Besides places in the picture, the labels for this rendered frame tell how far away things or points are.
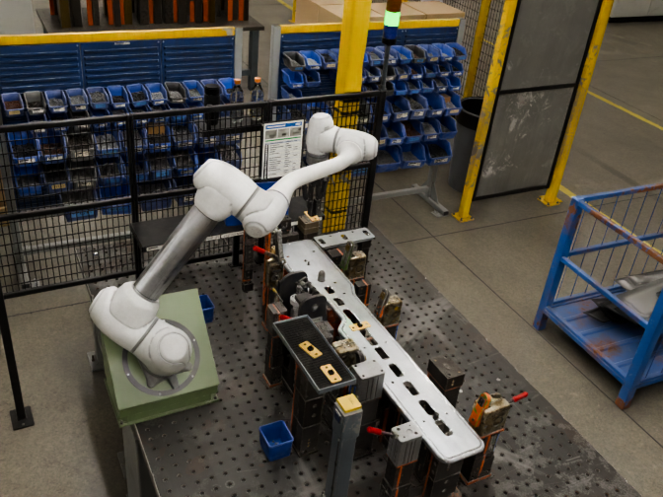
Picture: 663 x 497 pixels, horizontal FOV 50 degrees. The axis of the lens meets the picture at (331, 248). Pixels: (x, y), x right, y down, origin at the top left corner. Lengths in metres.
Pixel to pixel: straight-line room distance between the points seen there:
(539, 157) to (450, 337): 2.99
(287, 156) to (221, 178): 1.17
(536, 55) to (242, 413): 3.66
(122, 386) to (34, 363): 1.53
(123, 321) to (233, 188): 0.61
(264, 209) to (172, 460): 0.97
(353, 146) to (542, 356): 2.28
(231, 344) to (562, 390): 2.07
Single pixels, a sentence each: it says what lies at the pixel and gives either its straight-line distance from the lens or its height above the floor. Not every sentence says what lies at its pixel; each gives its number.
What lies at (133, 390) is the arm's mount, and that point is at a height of 0.83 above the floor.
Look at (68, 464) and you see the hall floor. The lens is 3.72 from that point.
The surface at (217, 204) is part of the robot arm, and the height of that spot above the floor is 1.59.
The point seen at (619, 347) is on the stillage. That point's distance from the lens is 4.61.
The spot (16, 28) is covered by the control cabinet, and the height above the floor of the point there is 0.26.
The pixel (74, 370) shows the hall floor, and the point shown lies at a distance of 4.19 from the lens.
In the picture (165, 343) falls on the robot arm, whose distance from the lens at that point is 2.55.
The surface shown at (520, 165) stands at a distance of 6.00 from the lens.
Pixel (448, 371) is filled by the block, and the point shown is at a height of 1.03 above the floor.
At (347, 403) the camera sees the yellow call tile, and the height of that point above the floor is 1.16.
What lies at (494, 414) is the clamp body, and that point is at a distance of 2.56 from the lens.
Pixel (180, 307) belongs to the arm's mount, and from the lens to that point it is 2.87.
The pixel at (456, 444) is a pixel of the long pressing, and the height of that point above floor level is 1.00.
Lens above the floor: 2.75
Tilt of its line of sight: 32 degrees down
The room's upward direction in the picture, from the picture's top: 6 degrees clockwise
